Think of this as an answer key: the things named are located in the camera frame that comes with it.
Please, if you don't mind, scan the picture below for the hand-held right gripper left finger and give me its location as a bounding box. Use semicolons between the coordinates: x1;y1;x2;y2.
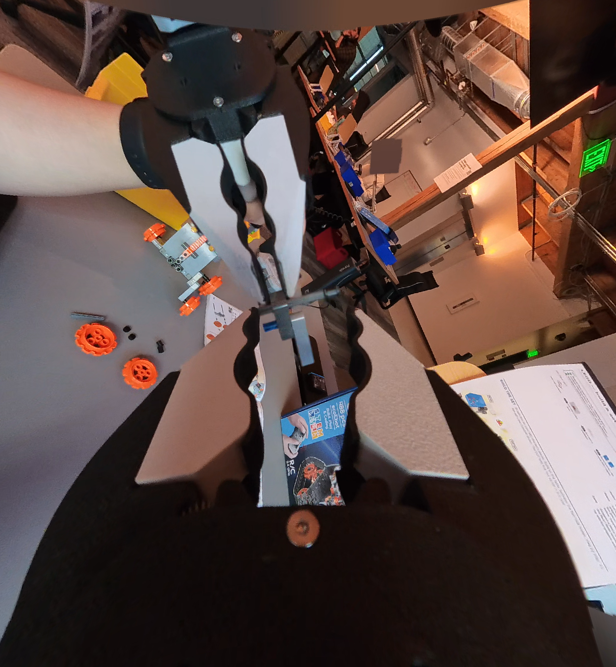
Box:
135;307;265;505

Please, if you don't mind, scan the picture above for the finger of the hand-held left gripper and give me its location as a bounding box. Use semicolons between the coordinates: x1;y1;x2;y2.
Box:
244;115;309;299
170;140;269;306

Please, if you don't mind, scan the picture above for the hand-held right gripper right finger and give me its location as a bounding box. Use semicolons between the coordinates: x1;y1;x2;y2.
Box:
340;307;470;505

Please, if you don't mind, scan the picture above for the grey beam axle assembly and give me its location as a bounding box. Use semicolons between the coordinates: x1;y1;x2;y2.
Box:
258;286;341;367

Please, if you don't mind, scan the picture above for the person's left forearm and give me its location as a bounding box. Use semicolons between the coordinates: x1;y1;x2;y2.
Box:
0;59;131;198

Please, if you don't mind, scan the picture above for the grey desk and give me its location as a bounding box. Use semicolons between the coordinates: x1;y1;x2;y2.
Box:
0;190;340;667

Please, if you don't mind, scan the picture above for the grey orange toy robot chassis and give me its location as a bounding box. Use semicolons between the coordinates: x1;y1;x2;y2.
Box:
143;221;223;318

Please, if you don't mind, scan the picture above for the pale wooden stool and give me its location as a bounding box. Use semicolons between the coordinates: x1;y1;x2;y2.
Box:
427;361;489;387

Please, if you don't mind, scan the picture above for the black wristband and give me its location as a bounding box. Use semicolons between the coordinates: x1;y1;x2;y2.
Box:
118;98;175;191

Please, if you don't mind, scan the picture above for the row of blue bins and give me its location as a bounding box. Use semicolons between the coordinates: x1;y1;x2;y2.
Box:
333;150;401;267

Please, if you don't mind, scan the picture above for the red bin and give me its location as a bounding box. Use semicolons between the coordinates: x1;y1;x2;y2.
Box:
312;227;349;270

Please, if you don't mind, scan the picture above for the orange spoked wheel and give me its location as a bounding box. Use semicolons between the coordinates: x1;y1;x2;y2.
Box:
122;356;159;389

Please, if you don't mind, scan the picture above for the yellow plastic bin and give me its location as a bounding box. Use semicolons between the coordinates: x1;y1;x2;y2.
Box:
85;52;191;231

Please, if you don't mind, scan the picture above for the open building instruction booklet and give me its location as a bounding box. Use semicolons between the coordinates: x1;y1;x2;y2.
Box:
204;293;267;403

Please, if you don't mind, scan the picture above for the orange toothed sprocket wheel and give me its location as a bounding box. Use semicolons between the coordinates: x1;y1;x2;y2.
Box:
74;322;119;358

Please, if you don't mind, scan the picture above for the black jacket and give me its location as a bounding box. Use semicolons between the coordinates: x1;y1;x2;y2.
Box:
364;265;440;309

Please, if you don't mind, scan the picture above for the white printed sheet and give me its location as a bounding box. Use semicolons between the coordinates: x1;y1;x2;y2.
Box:
450;362;616;591

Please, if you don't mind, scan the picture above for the green exit sign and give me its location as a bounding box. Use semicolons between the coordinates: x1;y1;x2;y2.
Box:
578;137;615;179

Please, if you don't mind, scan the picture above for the white wall notice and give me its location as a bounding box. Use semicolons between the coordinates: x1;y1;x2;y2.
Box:
433;153;483;195

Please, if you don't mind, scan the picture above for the silver ventilation duct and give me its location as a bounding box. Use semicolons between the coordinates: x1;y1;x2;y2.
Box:
440;23;532;123

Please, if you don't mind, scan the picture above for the black wall screen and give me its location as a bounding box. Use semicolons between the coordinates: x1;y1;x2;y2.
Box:
528;0;616;130

